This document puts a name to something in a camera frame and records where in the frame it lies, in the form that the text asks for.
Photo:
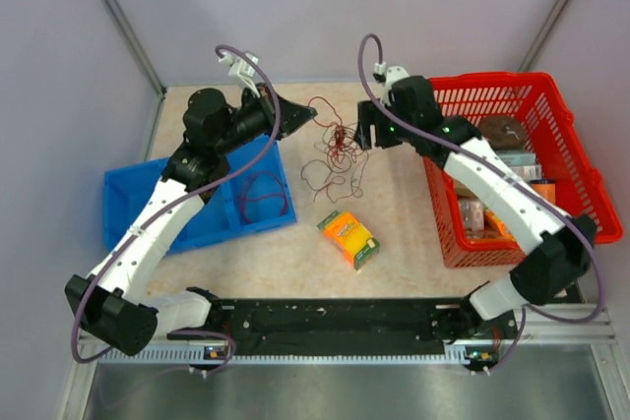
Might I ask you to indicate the red plastic basket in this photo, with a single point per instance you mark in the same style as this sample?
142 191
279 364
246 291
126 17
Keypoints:
535 101

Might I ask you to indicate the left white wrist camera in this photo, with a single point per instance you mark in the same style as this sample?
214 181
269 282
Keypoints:
241 72

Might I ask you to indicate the blue plastic bin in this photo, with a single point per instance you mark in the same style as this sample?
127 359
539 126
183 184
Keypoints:
256 201

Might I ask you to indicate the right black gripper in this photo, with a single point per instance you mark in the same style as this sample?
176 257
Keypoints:
365 119

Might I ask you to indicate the orange sponge package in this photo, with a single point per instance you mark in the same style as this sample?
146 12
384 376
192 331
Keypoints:
355 241

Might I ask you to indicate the aluminium frame rail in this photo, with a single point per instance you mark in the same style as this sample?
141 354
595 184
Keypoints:
561 324

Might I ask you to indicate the teal small box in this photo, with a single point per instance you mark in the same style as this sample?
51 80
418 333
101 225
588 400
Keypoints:
517 158

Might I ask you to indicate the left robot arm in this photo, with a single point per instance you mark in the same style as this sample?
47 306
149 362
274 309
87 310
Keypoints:
111 303

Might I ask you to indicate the orange cylindrical can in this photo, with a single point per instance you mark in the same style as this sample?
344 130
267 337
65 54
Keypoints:
546 188

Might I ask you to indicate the brown round lid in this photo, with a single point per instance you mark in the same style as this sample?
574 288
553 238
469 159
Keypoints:
503 132

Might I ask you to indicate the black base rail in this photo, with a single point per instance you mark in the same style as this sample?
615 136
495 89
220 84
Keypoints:
330 327

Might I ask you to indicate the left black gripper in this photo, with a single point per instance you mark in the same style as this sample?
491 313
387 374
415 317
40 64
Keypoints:
291 117

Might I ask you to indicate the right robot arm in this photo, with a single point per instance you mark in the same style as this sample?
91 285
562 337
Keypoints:
558 247

